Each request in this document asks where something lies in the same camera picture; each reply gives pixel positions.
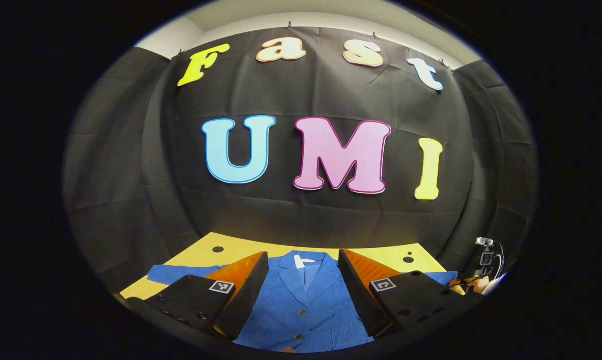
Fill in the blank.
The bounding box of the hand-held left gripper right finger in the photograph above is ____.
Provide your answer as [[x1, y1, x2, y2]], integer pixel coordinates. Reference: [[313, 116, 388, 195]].
[[337, 248, 481, 338]]

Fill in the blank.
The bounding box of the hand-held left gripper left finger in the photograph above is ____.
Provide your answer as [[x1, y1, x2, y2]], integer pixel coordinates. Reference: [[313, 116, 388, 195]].
[[123, 251, 270, 341]]

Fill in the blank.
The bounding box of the row of small backdrop clips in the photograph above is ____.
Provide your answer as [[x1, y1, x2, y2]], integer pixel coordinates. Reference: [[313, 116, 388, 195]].
[[177, 21, 454, 71]]

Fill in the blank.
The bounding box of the black backdrop cloth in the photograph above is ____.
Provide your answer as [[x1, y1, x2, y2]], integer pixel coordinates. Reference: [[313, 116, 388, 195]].
[[63, 26, 539, 296]]

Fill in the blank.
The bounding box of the thin gripper cable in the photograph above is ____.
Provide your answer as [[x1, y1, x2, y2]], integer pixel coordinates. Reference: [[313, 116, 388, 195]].
[[493, 241, 506, 283]]

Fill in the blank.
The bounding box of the blue button-up shirt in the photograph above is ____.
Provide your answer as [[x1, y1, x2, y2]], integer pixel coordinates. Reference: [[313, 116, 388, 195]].
[[147, 251, 459, 354]]

